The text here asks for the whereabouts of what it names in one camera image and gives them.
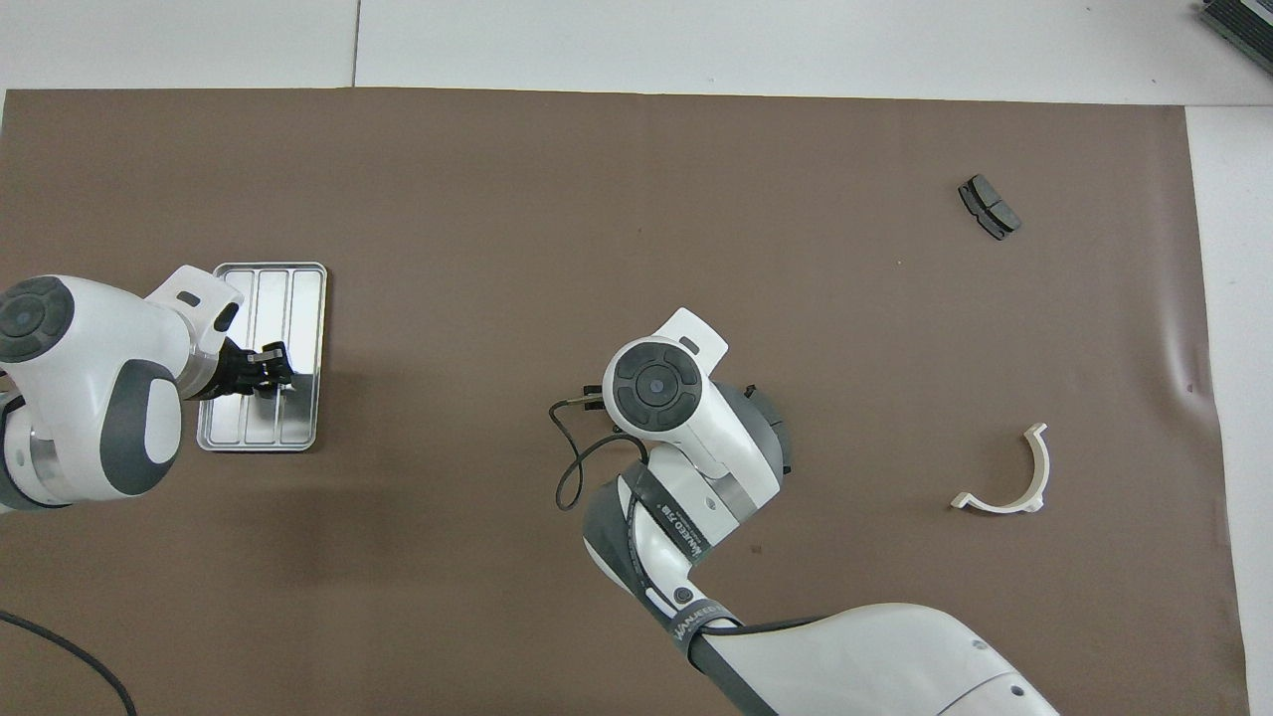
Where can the brown paper table mat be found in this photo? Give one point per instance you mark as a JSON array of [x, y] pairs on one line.
[[597, 199]]

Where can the grey ribbed device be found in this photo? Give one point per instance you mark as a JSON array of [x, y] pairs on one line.
[[1243, 22]]

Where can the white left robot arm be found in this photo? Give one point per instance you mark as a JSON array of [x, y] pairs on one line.
[[90, 378]]

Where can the silver metal tray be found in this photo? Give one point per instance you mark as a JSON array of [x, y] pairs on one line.
[[298, 318]]

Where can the dark grey brake pad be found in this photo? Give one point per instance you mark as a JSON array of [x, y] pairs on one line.
[[990, 207], [750, 390]]

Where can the white curved plastic bracket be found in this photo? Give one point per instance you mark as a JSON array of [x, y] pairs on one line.
[[1042, 467]]

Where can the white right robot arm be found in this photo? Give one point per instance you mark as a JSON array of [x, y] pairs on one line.
[[696, 438]]

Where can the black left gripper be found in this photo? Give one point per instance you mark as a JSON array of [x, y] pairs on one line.
[[227, 370]]

